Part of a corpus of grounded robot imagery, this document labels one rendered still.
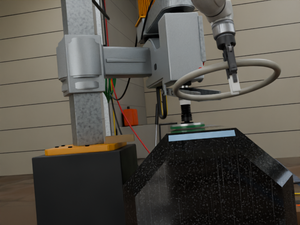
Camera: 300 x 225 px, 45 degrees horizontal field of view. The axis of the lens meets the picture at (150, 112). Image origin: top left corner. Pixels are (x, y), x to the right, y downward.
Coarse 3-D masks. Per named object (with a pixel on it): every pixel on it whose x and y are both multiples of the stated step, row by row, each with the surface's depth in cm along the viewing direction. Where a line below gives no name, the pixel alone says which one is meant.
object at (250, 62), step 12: (240, 60) 142; (252, 60) 142; (264, 60) 145; (192, 72) 148; (204, 72) 145; (276, 72) 156; (180, 84) 155; (264, 84) 173; (180, 96) 173; (192, 96) 181; (204, 96) 185; (216, 96) 186; (228, 96) 186
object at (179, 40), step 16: (176, 16) 221; (192, 16) 223; (160, 32) 233; (176, 32) 220; (192, 32) 222; (160, 48) 237; (176, 48) 220; (192, 48) 222; (176, 64) 220; (192, 64) 222; (176, 80) 220; (192, 80) 228
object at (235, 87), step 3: (231, 75) 139; (237, 75) 139; (231, 78) 139; (237, 78) 139; (231, 81) 139; (237, 81) 138; (231, 84) 138; (234, 84) 138; (237, 84) 138; (234, 87) 138; (237, 87) 138; (234, 90) 138; (237, 90) 138; (240, 90) 137
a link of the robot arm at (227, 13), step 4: (228, 0) 144; (228, 4) 142; (224, 8) 140; (228, 8) 142; (232, 8) 146; (220, 12) 140; (224, 12) 141; (228, 12) 143; (232, 12) 145; (212, 16) 141; (216, 16) 141; (220, 16) 142; (224, 16) 142; (228, 16) 143; (232, 16) 145; (208, 20) 146; (212, 20) 144; (216, 20) 144; (220, 20) 143; (232, 20) 145; (212, 24) 146
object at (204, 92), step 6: (162, 90) 247; (168, 90) 245; (180, 90) 216; (186, 90) 208; (192, 90) 229; (198, 90) 218; (204, 90) 207; (210, 90) 198; (216, 90) 191; (174, 96) 232
